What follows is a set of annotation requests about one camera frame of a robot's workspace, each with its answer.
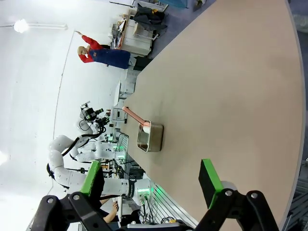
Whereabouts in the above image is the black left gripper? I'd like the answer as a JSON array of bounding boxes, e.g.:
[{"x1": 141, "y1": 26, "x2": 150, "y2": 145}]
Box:
[{"x1": 80, "y1": 102, "x2": 107, "y2": 128}]

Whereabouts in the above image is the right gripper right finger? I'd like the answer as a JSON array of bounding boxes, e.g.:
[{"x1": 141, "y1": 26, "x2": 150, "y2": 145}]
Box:
[{"x1": 196, "y1": 158, "x2": 280, "y2": 231}]

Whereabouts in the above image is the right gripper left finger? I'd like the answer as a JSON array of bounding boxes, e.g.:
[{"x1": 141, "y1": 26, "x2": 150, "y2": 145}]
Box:
[{"x1": 30, "y1": 160, "x2": 114, "y2": 231}]

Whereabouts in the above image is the robot base green light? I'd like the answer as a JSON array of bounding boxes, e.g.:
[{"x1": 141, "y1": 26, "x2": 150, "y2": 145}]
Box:
[{"x1": 136, "y1": 181, "x2": 156, "y2": 206}]

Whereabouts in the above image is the seated person dark shirt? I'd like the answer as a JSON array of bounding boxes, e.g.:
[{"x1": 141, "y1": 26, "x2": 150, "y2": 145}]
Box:
[{"x1": 95, "y1": 196, "x2": 136, "y2": 231}]

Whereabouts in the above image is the mannequin red shirt blue apron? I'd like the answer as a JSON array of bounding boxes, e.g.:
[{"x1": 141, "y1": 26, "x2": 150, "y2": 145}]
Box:
[{"x1": 74, "y1": 29, "x2": 132, "y2": 71}]

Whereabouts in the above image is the rectangular stainless steel container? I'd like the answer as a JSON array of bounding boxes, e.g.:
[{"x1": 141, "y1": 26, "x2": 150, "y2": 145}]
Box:
[{"x1": 136, "y1": 120, "x2": 165, "y2": 153}]

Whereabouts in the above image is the white storage cabinet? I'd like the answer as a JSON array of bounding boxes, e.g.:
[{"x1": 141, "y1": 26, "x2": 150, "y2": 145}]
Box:
[{"x1": 121, "y1": 14, "x2": 155, "y2": 58}]

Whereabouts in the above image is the round ceiling lamp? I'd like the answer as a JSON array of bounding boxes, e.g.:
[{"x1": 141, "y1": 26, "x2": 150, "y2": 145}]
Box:
[{"x1": 13, "y1": 18, "x2": 30, "y2": 34}]

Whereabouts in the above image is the black jacket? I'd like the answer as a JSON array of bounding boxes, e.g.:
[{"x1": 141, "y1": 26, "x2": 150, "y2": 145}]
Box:
[{"x1": 132, "y1": 3, "x2": 168, "y2": 32}]

